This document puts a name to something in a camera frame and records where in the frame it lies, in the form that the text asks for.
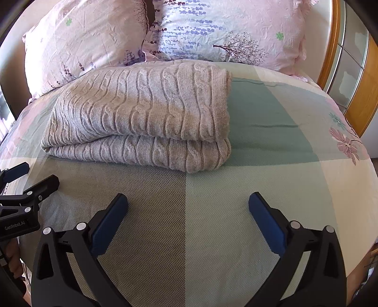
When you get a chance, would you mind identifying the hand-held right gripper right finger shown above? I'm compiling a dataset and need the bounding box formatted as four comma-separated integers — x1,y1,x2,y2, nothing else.
248,192,348,307

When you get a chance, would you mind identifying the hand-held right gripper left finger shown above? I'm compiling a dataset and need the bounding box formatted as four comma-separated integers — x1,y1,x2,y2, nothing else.
31,193,130,307

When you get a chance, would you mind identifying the pink floral pillow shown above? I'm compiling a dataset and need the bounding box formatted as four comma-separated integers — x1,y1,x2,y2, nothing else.
22,0,152,100

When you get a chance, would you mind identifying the wooden headboard with glass panels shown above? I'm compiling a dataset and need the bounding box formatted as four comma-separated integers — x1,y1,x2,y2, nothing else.
317,0,378,140

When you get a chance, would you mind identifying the person's left hand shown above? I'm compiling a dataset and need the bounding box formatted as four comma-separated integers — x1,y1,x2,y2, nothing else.
7,238,24,278

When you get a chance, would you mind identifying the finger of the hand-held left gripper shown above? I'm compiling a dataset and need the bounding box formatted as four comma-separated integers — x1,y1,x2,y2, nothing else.
0,174,61,219
0,162,30,186

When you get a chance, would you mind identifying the pink pillow with tree print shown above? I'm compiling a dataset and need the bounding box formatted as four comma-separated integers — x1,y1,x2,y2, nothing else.
142,0,315,78

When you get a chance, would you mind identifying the green checked bedspread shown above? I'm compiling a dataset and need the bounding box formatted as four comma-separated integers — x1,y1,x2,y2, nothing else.
0,60,375,307

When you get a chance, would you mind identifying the grey cable-knit sweater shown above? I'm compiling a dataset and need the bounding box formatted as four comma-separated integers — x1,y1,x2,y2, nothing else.
41,60,234,174

